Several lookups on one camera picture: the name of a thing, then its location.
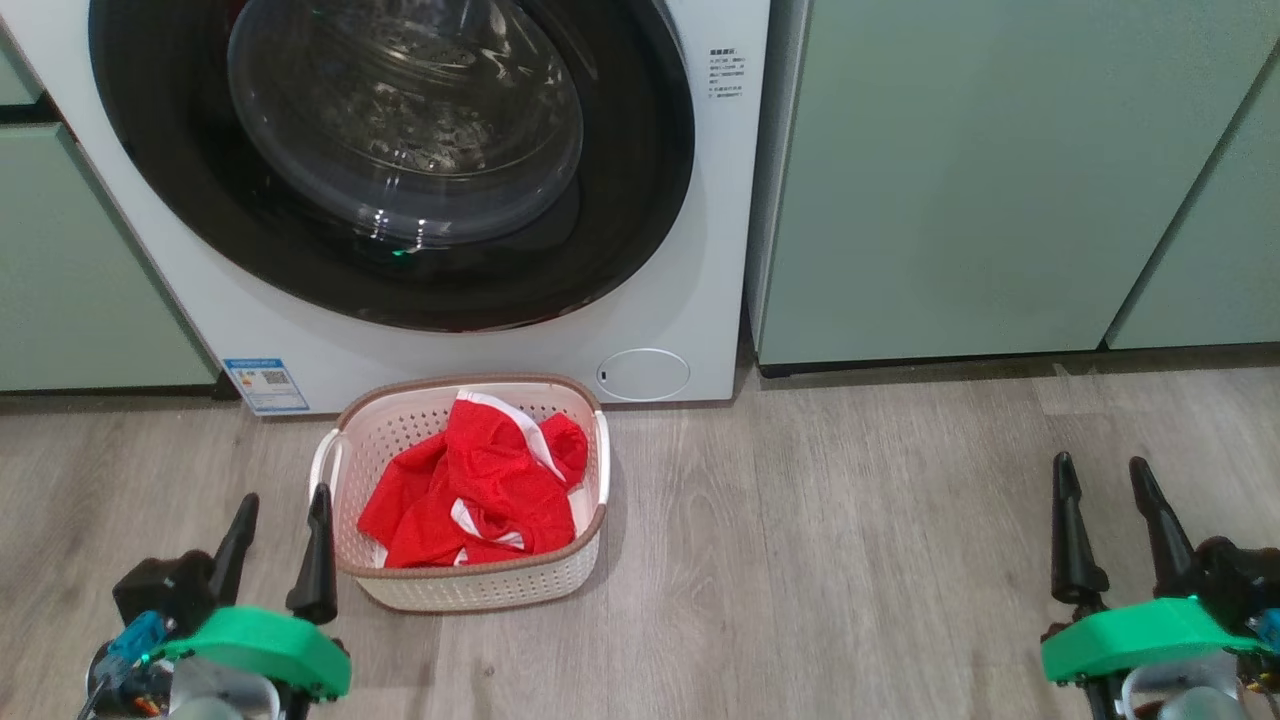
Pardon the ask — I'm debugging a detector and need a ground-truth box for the blue energy label sticker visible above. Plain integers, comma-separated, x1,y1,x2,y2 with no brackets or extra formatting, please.
222,357,311,415

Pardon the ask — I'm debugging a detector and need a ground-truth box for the pale green cabinet door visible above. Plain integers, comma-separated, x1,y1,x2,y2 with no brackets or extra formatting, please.
1105,50,1280,351

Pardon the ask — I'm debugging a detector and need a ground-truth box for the cream perforated laundry basket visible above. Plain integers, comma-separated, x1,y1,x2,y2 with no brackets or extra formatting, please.
308,373,611,613

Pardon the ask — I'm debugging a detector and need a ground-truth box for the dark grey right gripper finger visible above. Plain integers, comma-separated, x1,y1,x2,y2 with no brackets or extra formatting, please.
1050,452,1111,606
1130,457,1196,598

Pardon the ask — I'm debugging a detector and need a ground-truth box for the white front-load washing machine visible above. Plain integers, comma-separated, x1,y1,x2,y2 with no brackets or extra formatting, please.
0,0,773,416

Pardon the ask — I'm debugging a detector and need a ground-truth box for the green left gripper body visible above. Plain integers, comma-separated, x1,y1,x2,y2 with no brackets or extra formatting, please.
150,605,353,701

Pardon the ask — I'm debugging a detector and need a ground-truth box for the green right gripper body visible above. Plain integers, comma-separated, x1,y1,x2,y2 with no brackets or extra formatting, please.
1040,597,1271,686

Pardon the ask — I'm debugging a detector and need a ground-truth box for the grey oval access cover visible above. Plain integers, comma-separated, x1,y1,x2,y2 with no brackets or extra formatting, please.
597,347,692,403

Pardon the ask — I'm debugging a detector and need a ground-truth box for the round glass washing machine door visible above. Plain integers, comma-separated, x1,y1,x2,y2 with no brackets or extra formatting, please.
88,0,698,333

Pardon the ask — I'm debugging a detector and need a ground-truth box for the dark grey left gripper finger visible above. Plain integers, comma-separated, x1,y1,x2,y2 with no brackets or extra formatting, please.
286,483,339,626
208,492,261,606

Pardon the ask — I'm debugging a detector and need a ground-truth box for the pale green cabinet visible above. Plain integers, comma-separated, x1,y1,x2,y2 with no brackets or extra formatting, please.
0,30,221,393

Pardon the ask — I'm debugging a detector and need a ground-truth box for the green cabinet right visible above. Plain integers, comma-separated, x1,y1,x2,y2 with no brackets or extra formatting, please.
745,0,1280,379

